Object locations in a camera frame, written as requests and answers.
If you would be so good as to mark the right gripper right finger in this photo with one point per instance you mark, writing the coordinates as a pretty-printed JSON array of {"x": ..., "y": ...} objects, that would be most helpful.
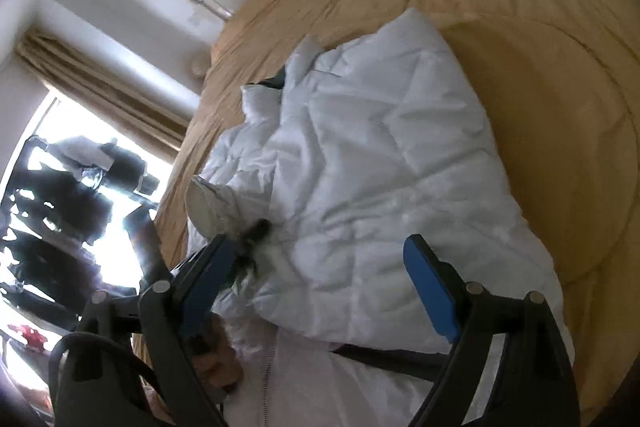
[{"x": 534, "y": 383}]

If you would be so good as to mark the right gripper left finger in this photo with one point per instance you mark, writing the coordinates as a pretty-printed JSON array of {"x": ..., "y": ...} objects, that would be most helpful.
[{"x": 172, "y": 311}]

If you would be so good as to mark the white puffer jacket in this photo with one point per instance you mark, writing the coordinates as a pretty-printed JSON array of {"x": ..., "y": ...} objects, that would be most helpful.
[{"x": 364, "y": 145}]

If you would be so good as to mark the hanging dark clothes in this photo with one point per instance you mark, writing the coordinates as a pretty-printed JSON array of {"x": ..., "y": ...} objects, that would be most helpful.
[{"x": 58, "y": 202}]

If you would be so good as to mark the person's left hand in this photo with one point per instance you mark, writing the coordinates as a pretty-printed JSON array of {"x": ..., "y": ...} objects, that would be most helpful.
[{"x": 213, "y": 358}]

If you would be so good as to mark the beige curtain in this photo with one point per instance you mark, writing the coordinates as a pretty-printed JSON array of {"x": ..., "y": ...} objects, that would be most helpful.
[{"x": 126, "y": 108}]

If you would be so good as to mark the round bedside lamp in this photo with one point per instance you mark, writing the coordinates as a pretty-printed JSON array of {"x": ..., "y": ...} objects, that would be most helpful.
[{"x": 200, "y": 64}]

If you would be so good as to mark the tan bedspread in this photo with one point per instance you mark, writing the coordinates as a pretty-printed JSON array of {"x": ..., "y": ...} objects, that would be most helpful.
[{"x": 560, "y": 82}]

